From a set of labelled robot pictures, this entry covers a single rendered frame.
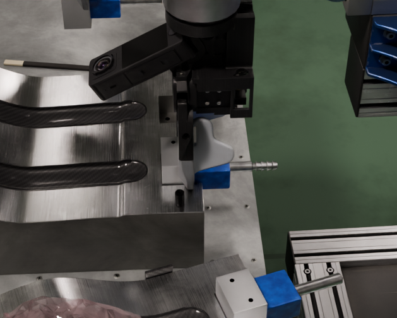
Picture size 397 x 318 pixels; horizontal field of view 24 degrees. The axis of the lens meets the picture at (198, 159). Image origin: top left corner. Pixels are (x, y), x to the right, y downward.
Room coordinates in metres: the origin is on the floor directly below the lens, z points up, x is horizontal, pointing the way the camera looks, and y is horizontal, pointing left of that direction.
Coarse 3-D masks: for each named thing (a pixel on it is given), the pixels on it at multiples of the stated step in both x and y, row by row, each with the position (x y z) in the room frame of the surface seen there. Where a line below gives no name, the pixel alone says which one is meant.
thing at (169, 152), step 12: (168, 144) 0.77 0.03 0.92; (168, 156) 0.75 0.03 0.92; (168, 168) 0.74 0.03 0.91; (216, 168) 0.75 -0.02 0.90; (228, 168) 0.75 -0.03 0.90; (240, 168) 0.76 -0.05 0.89; (252, 168) 0.76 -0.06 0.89; (264, 168) 0.76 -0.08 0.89; (276, 168) 0.76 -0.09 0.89; (168, 180) 0.74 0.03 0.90; (180, 180) 0.74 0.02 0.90; (204, 180) 0.74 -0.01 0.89; (216, 180) 0.74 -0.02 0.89; (228, 180) 0.74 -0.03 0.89
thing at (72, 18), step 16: (64, 0) 1.02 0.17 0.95; (96, 0) 1.03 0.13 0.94; (112, 0) 1.03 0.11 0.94; (128, 0) 1.04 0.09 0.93; (144, 0) 1.05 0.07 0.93; (160, 0) 1.05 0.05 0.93; (64, 16) 1.02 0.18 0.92; (80, 16) 1.02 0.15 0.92; (96, 16) 1.03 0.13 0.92; (112, 16) 1.03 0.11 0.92
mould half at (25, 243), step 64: (0, 128) 0.83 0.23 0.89; (64, 128) 0.84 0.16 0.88; (128, 128) 0.83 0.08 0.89; (0, 192) 0.72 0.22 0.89; (64, 192) 0.73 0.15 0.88; (128, 192) 0.72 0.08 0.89; (192, 192) 0.72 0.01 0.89; (0, 256) 0.68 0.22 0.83; (64, 256) 0.69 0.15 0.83; (128, 256) 0.69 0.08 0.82; (192, 256) 0.69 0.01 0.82
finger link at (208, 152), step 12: (204, 120) 0.73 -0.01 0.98; (204, 132) 0.73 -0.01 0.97; (204, 144) 0.73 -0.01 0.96; (216, 144) 0.73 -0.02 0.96; (228, 144) 0.73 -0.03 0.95; (204, 156) 0.72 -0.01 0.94; (216, 156) 0.72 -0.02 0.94; (228, 156) 0.72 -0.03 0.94; (180, 168) 0.72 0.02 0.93; (192, 168) 0.71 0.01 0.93; (204, 168) 0.72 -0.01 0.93; (192, 180) 0.72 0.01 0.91
